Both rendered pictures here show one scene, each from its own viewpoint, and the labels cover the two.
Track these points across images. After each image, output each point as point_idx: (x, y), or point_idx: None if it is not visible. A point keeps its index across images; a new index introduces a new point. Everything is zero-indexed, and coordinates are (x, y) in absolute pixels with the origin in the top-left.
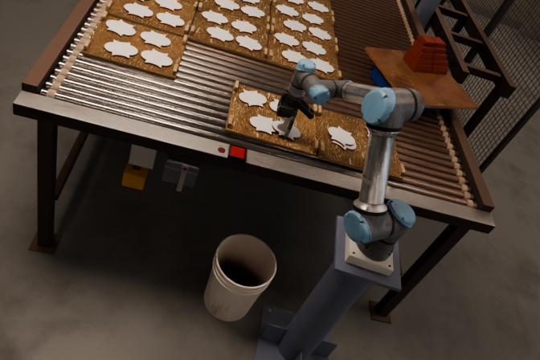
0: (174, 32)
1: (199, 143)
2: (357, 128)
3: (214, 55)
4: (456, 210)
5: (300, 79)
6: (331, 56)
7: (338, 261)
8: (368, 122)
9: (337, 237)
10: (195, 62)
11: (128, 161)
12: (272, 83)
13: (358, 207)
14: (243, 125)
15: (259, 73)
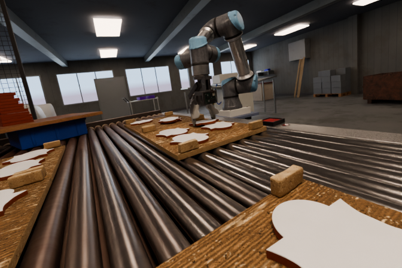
0: None
1: (308, 128)
2: (143, 125)
3: (89, 226)
4: None
5: (210, 51)
6: None
7: (253, 112)
8: (243, 28)
9: (242, 115)
10: (172, 224)
11: None
12: (121, 157)
13: (253, 73)
14: (240, 127)
15: (105, 169)
